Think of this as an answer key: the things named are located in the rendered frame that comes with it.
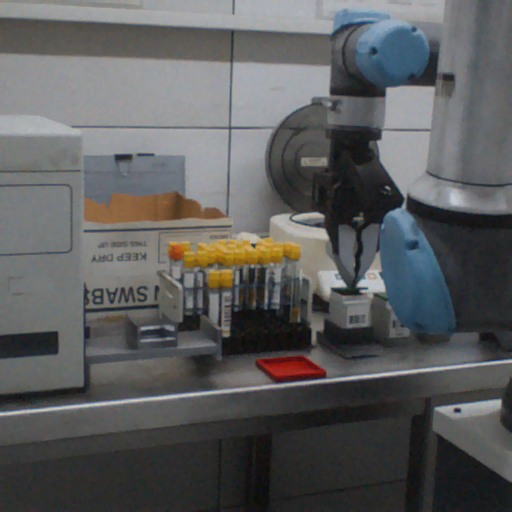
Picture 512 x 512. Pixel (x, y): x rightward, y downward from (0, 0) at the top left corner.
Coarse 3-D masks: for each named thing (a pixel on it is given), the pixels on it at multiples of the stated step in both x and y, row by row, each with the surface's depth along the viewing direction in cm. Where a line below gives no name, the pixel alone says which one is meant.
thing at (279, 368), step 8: (256, 360) 116; (264, 360) 117; (272, 360) 117; (280, 360) 118; (288, 360) 118; (296, 360) 118; (304, 360) 118; (264, 368) 114; (272, 368) 115; (280, 368) 115; (288, 368) 115; (296, 368) 116; (304, 368) 116; (312, 368) 116; (320, 368) 114; (272, 376) 112; (280, 376) 111; (288, 376) 111; (296, 376) 112; (304, 376) 112; (312, 376) 112; (320, 376) 113
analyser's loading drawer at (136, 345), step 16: (128, 320) 111; (208, 320) 115; (128, 336) 112; (144, 336) 113; (160, 336) 114; (176, 336) 110; (192, 336) 114; (208, 336) 114; (96, 352) 107; (112, 352) 107; (128, 352) 107; (144, 352) 108; (160, 352) 109; (176, 352) 109; (192, 352) 111; (208, 352) 111
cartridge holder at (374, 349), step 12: (324, 324) 127; (336, 324) 124; (324, 336) 126; (336, 336) 123; (348, 336) 122; (360, 336) 123; (372, 336) 124; (336, 348) 123; (348, 348) 121; (360, 348) 121; (372, 348) 122
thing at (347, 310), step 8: (336, 296) 124; (344, 296) 122; (352, 296) 123; (360, 296) 123; (336, 304) 124; (344, 304) 122; (352, 304) 122; (360, 304) 122; (368, 304) 123; (336, 312) 124; (344, 312) 122; (352, 312) 122; (360, 312) 123; (368, 312) 123; (336, 320) 124; (344, 320) 122; (352, 320) 122; (360, 320) 123; (368, 320) 123
